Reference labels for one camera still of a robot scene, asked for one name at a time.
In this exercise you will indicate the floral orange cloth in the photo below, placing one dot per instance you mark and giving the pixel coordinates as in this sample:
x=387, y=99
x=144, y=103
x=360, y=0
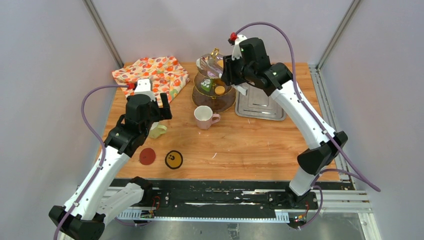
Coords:
x=166, y=74

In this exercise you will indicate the three-tier glass cake stand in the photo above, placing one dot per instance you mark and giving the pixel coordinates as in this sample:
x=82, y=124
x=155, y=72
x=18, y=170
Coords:
x=217, y=104

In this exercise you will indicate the pink mug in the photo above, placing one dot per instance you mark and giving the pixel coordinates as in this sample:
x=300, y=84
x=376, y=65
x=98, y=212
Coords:
x=205, y=117

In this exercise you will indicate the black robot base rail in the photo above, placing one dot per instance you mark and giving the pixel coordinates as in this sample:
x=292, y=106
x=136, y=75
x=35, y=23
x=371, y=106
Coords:
x=221, y=195

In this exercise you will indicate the red round coaster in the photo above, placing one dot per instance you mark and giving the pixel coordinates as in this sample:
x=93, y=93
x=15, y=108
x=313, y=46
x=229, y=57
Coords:
x=147, y=156

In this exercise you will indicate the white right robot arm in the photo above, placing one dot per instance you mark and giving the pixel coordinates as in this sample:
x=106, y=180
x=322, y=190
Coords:
x=322, y=140

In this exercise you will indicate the long metal tongs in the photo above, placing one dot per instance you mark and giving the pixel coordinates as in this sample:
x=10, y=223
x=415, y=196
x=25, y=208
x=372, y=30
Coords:
x=208, y=69

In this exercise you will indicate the aluminium frame post right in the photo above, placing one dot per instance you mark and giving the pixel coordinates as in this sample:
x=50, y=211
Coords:
x=352, y=8

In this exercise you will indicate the orange round biscuit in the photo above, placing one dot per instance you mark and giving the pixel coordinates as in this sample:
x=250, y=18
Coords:
x=220, y=63
x=219, y=90

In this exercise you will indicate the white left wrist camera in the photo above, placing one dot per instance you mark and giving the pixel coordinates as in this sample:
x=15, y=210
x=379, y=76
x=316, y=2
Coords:
x=144, y=87

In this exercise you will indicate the white slotted cable duct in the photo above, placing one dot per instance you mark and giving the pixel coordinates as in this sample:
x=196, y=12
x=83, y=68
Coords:
x=232, y=215

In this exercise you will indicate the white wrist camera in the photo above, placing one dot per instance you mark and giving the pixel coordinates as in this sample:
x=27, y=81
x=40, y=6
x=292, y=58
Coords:
x=144, y=87
x=237, y=52

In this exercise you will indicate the metal serving tray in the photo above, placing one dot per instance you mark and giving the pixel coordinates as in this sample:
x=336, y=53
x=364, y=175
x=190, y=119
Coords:
x=256, y=104

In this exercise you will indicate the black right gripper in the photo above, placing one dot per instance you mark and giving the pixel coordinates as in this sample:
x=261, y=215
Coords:
x=227, y=76

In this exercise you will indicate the green square cake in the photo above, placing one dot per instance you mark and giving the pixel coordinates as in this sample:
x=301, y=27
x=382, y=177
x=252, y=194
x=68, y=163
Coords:
x=206, y=85

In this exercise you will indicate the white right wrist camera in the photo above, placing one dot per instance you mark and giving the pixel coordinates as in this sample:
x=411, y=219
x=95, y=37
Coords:
x=237, y=52

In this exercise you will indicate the brown bread roll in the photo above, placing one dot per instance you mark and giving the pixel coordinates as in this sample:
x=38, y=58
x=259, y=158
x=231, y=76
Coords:
x=218, y=81

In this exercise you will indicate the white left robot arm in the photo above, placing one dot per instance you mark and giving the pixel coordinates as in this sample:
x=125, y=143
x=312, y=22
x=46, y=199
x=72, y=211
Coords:
x=85, y=215

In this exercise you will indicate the aluminium frame post left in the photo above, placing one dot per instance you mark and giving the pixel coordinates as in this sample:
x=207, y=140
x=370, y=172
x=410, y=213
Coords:
x=93, y=12

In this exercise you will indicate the aluminium frame post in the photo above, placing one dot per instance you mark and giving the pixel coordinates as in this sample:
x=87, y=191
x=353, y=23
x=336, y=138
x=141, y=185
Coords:
x=352, y=8
x=93, y=12

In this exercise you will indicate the white cup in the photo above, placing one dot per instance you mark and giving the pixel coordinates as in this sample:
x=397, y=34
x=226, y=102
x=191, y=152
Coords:
x=157, y=130

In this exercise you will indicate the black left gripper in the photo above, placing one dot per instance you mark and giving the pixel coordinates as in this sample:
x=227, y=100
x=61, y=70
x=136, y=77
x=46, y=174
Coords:
x=162, y=113

